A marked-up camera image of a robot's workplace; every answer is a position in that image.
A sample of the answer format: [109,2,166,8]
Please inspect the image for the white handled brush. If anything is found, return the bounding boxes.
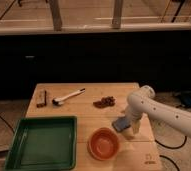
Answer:
[52,89,85,106]

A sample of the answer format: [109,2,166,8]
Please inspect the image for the green plastic tray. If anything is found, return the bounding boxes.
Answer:
[4,116,77,171]

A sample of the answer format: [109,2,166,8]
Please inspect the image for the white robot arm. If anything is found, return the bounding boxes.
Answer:
[125,85,191,138]

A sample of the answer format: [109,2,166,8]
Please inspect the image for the left wooden post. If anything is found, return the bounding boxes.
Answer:
[49,0,62,31]

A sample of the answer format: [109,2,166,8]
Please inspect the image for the orange bowl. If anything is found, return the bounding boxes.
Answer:
[87,127,120,161]

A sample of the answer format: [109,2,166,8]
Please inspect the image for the black cable left floor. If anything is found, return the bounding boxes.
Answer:
[0,105,16,133]

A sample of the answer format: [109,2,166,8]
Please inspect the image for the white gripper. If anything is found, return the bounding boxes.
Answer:
[125,106,143,135]

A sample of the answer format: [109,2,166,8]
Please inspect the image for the black device on floor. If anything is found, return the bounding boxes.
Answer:
[180,93,191,108]

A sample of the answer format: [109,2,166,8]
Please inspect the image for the black cable on floor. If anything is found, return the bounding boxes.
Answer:
[154,134,189,171]

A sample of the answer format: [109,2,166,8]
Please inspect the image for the right wooden post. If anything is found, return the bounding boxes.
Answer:
[112,0,123,29]

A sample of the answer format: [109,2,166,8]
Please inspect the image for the brown crumbly food pile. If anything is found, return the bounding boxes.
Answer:
[93,96,115,108]

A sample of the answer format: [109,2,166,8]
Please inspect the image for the wooden post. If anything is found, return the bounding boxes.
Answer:
[112,0,123,29]
[49,0,62,31]

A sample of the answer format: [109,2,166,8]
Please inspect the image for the brown chocolate bar piece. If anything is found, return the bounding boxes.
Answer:
[36,90,47,108]

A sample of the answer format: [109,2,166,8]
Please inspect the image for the blue grey sponge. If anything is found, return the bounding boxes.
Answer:
[112,117,130,132]

